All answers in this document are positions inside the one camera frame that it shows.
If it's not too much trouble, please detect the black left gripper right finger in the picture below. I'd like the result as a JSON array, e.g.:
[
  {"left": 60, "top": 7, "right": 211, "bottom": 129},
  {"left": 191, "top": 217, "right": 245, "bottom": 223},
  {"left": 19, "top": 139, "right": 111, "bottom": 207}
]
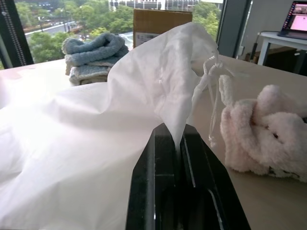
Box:
[{"left": 178, "top": 124, "right": 251, "bottom": 230}]

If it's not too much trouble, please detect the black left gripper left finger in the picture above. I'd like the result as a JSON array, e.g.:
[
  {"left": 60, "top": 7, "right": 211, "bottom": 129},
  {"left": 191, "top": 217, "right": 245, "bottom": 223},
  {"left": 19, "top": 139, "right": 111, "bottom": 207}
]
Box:
[{"left": 125, "top": 123, "right": 180, "bottom": 230}]

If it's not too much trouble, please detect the pink fluffy towel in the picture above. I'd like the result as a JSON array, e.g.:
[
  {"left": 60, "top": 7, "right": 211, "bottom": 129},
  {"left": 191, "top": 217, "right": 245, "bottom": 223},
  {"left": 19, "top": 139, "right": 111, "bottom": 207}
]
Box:
[{"left": 218, "top": 74, "right": 307, "bottom": 184}]

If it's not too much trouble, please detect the bin with white plastic liner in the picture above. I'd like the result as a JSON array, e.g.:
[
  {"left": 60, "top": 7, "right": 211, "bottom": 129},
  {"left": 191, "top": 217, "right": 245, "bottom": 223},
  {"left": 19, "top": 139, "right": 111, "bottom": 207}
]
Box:
[{"left": 0, "top": 22, "right": 219, "bottom": 230}]

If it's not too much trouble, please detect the blue fluffy towel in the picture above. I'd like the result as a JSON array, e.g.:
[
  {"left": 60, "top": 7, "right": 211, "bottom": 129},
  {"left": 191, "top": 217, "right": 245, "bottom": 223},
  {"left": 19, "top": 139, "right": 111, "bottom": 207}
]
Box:
[{"left": 62, "top": 33, "right": 130, "bottom": 85}]

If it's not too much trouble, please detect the brown cardboard box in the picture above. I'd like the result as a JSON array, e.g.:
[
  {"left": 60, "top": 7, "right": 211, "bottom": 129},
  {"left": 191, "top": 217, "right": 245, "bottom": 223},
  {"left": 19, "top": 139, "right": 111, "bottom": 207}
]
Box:
[{"left": 133, "top": 9, "right": 193, "bottom": 50}]

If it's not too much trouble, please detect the grey window pillar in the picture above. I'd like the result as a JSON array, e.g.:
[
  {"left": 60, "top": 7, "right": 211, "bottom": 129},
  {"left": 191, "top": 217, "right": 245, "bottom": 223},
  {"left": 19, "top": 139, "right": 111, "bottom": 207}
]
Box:
[{"left": 216, "top": 0, "right": 253, "bottom": 59}]

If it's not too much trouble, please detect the white side table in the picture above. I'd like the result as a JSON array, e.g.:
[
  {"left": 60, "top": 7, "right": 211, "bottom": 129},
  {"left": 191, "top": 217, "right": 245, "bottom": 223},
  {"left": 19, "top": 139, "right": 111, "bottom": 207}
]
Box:
[{"left": 257, "top": 30, "right": 307, "bottom": 77}]

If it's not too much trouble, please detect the open laptop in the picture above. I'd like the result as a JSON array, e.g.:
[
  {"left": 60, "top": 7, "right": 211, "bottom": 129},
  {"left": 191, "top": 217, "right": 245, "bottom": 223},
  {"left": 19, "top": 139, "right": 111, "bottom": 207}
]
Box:
[{"left": 277, "top": 0, "right": 307, "bottom": 39}]

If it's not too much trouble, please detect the black window mullion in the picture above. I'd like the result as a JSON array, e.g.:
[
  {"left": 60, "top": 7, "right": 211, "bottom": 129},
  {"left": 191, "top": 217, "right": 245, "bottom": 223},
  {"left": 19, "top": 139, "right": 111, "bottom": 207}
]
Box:
[{"left": 0, "top": 0, "right": 35, "bottom": 70}]

